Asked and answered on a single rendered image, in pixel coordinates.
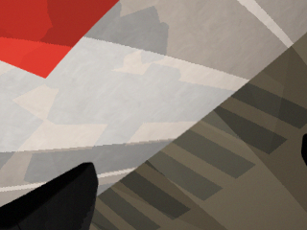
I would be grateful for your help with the red flat rectangular panel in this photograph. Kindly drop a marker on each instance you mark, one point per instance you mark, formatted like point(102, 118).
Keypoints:
point(36, 34)

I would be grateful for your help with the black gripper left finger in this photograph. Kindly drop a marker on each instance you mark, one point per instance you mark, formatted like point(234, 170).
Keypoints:
point(65, 203)

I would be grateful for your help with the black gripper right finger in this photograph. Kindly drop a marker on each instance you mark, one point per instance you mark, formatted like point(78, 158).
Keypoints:
point(304, 148)

